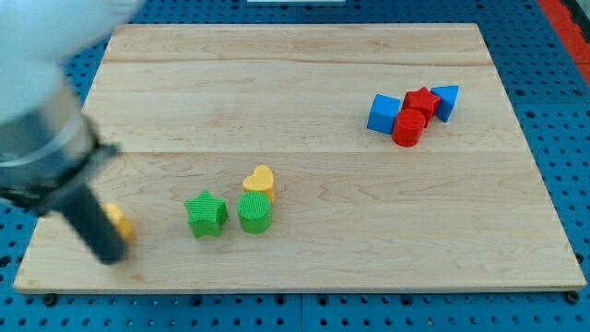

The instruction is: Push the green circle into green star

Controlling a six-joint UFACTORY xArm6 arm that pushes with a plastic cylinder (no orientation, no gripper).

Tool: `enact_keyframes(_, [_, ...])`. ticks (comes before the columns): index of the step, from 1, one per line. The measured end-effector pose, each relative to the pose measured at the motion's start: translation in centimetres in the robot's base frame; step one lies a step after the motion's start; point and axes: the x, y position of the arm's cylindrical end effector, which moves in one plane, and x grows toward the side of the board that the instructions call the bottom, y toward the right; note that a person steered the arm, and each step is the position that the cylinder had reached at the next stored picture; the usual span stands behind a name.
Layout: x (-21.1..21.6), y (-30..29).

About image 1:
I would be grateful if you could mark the blue cube block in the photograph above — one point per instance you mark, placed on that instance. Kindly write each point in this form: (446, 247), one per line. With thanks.
(383, 113)

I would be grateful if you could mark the green cylinder block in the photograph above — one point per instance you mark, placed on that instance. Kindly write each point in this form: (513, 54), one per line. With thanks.
(254, 211)

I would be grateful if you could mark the yellow heart block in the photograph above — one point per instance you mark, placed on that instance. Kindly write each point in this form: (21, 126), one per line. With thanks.
(261, 180)

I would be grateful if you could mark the blue triangle block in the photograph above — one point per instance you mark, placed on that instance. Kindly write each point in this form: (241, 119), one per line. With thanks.
(448, 95)

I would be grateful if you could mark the red star block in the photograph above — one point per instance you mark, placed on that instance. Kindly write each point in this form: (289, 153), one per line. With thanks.
(422, 100)

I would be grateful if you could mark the red cylinder block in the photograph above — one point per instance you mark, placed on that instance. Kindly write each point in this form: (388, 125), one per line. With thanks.
(408, 127)

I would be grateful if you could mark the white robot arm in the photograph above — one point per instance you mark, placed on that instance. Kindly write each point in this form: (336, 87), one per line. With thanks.
(45, 139)

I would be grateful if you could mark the wooden board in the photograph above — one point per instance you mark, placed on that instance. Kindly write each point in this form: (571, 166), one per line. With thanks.
(198, 107)

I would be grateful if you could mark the green star block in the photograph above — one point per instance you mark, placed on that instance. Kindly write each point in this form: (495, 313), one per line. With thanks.
(206, 214)

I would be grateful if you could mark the yellow block behind pusher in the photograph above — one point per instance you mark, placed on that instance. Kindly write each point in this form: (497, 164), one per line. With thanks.
(120, 222)

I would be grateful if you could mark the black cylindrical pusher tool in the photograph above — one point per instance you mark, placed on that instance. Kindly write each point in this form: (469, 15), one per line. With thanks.
(83, 211)

